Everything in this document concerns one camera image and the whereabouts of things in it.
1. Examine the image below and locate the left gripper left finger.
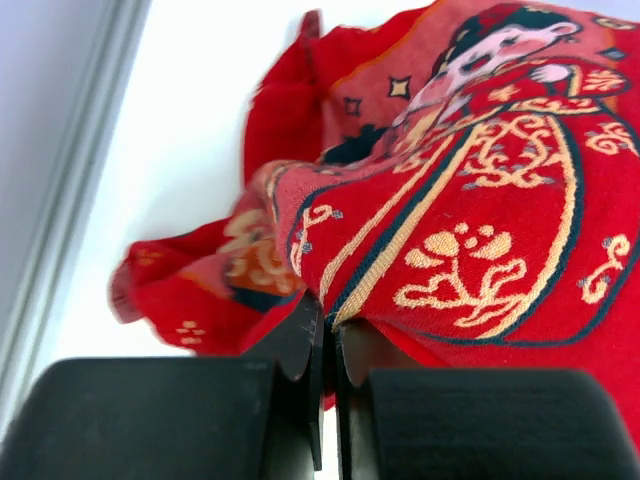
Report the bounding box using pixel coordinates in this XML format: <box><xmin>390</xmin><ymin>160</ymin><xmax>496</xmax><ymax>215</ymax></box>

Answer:
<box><xmin>1</xmin><ymin>295</ymin><xmax>324</xmax><ymax>480</ymax></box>

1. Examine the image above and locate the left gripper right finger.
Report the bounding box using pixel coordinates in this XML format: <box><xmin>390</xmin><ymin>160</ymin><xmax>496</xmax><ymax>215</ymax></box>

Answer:
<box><xmin>335</xmin><ymin>322</ymin><xmax>639</xmax><ymax>479</ymax></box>

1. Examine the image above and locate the red printed pillowcase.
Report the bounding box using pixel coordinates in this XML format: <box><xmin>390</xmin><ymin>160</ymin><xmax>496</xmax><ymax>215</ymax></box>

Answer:
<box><xmin>110</xmin><ymin>1</ymin><xmax>639</xmax><ymax>424</ymax></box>

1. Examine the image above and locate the left aluminium frame post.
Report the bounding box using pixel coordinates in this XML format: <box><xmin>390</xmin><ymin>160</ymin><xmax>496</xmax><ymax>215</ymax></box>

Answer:
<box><xmin>1</xmin><ymin>1</ymin><xmax>151</xmax><ymax>431</ymax></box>

